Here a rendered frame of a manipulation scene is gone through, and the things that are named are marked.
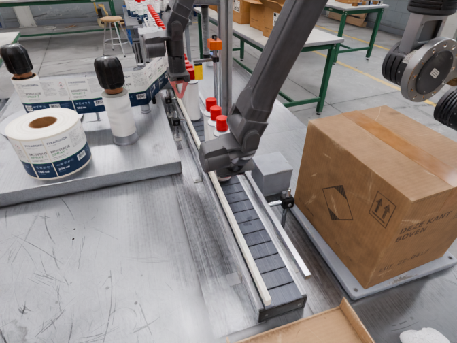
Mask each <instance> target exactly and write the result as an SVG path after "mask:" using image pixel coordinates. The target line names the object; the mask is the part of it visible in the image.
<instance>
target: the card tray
mask: <svg viewBox="0 0 457 343"><path fill-rule="evenodd" d="M233 343H375V341H374V340H373V338H372V337H371V335H370V334H369V332H368V331H367V329H366V328H365V326H364V325H363V323H362V322H361V320H360V319H359V317H358V316H357V314H356V313H355V311H354V310H353V308H352V307H351V305H350V304H349V302H348V301H347V299H346V298H345V297H344V298H343V299H342V301H341V303H340V305H339V306H337V307H335V308H332V309H330V310H326V311H323V312H320V313H317V314H315V315H312V316H308V317H306V318H302V319H300V320H298V321H295V322H292V323H288V324H286V325H282V326H281V327H277V328H275V329H271V330H268V331H266V332H263V333H260V334H257V335H255V336H251V337H249V338H246V339H243V340H240V341H237V342H233Z"/></svg>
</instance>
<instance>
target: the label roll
mask: <svg viewBox="0 0 457 343"><path fill-rule="evenodd" d="M5 134H6V135H7V138H8V140H9V141H10V143H11V145H12V146H13V148H14V150H15V152H16V154H17V155H18V158H19V159H20V161H21V163H22V165H23V167H24V168H25V170H26V172H27V174H28V175H29V176H30V177H32V178H35V179H39V180H52V179H57V178H62V177H65V176H68V175H71V174H73V173H75V172H77V171H79V170H81V169H82V168H83V167H85V166H86V165H87V164H88V163H89V161H90V160H91V158H92V152H91V150H90V147H89V145H88V141H87V139H86V136H85V133H84V130H83V127H82V124H81V122H80V118H79V116H78V113H77V112H75V111H74V110H70V109H67V108H48V109H43V110H37V111H34V112H30V113H28V114H24V115H22V116H20V117H18V118H16V119H14V120H13V121H12V122H10V123H9V124H8V125H7V126H6V128H5Z"/></svg>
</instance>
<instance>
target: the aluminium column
mask: <svg viewBox="0 0 457 343"><path fill-rule="evenodd" d="M217 9H218V38H219V39H220V40H221V41H222V49H221V50H218V56H219V62H218V73H219V106H220V107H221V108H222V115H225V116H228V114H229V112H230V110H231V107H232V63H233V0H220V5H217Z"/></svg>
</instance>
